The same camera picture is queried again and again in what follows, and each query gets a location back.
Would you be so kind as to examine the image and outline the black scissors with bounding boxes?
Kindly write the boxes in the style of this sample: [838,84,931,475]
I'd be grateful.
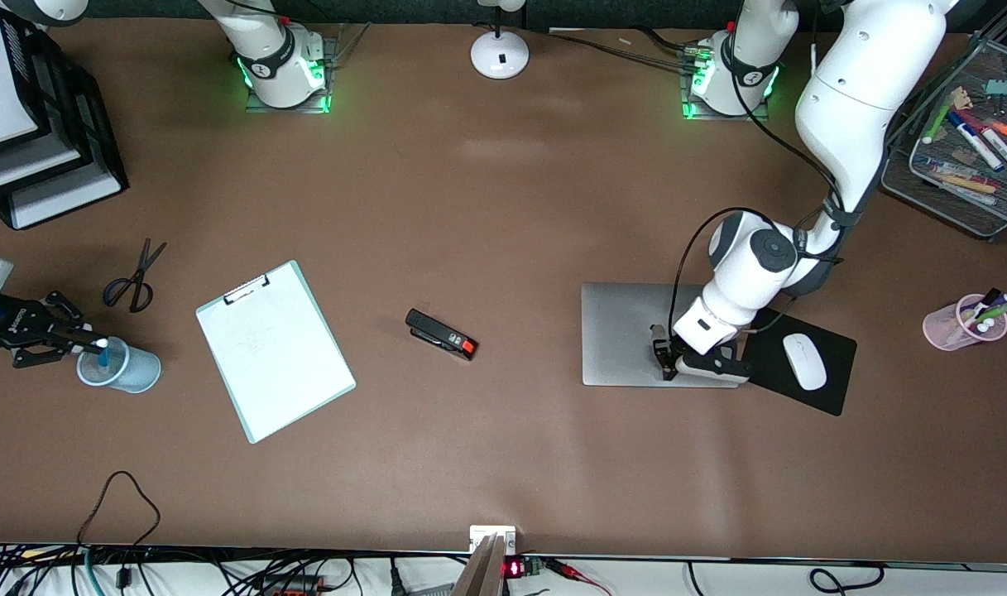
[103,238,168,314]

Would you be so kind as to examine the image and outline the thin black cable loop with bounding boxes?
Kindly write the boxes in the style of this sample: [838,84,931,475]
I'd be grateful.
[74,470,162,551]

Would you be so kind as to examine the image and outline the light blue mesh cup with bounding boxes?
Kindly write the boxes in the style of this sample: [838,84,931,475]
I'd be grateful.
[76,336,162,394]

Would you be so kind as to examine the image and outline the black coiled cable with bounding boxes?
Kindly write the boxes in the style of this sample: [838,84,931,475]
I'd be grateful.
[808,563,886,596]

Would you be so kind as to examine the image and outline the black mouse pad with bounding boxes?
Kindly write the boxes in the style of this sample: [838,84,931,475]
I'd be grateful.
[736,305,858,417]

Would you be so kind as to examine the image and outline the black cable bundle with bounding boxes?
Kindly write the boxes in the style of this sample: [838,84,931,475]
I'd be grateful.
[544,25,711,71]

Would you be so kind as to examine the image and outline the orange black power strip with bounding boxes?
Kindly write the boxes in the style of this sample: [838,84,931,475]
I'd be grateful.
[259,574,324,596]

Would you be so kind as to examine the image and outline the green marker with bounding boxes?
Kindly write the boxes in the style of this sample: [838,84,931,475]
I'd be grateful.
[922,98,956,144]

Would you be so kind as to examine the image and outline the grey wire mesh tray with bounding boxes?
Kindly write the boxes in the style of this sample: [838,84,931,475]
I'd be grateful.
[880,33,1007,243]

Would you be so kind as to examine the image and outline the white paper stack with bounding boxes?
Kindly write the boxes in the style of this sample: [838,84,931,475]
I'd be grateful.
[11,170,124,230]
[0,37,42,152]

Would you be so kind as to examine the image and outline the white computer mouse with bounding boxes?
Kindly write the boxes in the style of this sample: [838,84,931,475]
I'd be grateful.
[782,333,828,392]

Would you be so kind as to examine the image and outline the grey mounting beam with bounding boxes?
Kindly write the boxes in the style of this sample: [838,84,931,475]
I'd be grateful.
[452,534,509,596]

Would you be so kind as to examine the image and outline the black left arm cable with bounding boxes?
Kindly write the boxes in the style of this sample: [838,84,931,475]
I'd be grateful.
[671,25,847,336]

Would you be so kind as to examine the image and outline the black stapler red tip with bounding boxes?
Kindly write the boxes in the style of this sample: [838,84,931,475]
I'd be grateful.
[405,308,479,362]

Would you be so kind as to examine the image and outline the silver laptop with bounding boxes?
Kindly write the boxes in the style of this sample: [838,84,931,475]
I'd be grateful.
[580,282,741,389]

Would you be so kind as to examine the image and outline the white round stand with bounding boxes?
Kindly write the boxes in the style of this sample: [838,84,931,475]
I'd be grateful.
[470,0,530,81]

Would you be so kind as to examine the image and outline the blue capped white marker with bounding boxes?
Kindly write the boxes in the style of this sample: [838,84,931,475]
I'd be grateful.
[947,110,1005,173]

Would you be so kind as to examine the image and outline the pink translucent pen cup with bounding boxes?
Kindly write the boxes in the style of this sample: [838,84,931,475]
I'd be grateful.
[922,294,1007,352]

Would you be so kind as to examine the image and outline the light green clipboard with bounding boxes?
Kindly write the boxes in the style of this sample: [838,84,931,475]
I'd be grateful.
[194,260,357,445]

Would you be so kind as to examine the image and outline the white mounting bracket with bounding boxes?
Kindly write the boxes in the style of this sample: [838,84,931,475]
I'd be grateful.
[469,525,517,555]

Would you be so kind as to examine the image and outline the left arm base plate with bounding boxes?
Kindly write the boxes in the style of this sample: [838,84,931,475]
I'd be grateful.
[679,46,774,123]

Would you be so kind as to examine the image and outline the black stacked document tray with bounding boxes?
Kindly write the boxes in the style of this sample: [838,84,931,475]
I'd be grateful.
[0,17,130,231]

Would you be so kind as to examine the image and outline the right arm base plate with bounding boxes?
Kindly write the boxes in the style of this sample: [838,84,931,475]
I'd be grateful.
[245,33,339,115]

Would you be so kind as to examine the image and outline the white paper sheet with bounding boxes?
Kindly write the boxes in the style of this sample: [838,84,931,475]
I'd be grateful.
[198,267,352,440]

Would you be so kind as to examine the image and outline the red wire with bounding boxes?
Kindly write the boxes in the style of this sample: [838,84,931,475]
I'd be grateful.
[544,558,613,596]

